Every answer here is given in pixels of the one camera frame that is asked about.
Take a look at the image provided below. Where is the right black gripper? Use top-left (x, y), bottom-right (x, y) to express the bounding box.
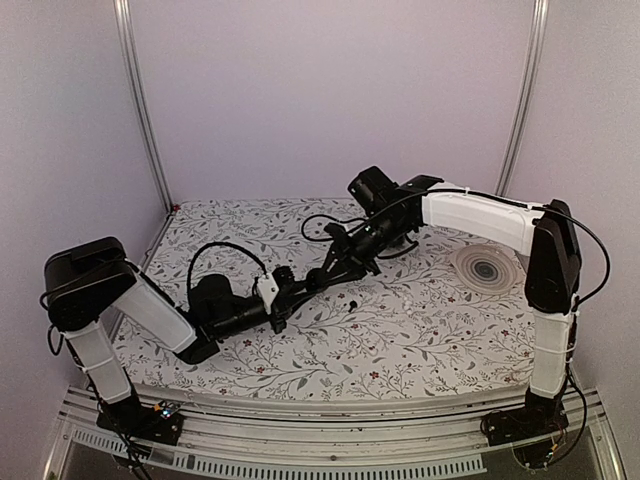
top-left (318, 212), bottom-right (411, 287)

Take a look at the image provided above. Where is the black earbud charging case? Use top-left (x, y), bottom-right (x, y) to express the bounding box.
top-left (305, 268), bottom-right (327, 292)

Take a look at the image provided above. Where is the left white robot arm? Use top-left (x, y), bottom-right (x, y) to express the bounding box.
top-left (40, 236), bottom-right (324, 446)

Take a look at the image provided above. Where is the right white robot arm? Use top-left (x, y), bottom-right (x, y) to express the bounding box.
top-left (310, 167), bottom-right (582, 446)

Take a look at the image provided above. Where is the floral patterned table mat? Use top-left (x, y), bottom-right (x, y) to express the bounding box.
top-left (114, 199), bottom-right (534, 401)

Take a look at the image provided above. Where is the striped ceramic saucer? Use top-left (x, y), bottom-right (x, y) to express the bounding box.
top-left (449, 244), bottom-right (520, 295)

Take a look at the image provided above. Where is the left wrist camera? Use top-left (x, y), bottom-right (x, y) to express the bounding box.
top-left (256, 265), bottom-right (295, 315)

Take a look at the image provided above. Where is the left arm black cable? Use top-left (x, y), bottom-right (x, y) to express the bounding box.
top-left (186, 241), bottom-right (269, 301)

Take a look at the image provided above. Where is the front aluminium rail base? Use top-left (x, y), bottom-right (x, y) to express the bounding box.
top-left (42, 384), bottom-right (626, 480)

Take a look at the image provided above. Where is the right aluminium frame post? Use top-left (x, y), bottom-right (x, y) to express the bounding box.
top-left (494, 0), bottom-right (550, 197)

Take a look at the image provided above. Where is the aluminium frame post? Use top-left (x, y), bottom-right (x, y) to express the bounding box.
top-left (113, 0), bottom-right (174, 214)
top-left (494, 0), bottom-right (550, 197)

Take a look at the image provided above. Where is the left aluminium frame post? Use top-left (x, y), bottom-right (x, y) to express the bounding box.
top-left (113, 0), bottom-right (174, 214)

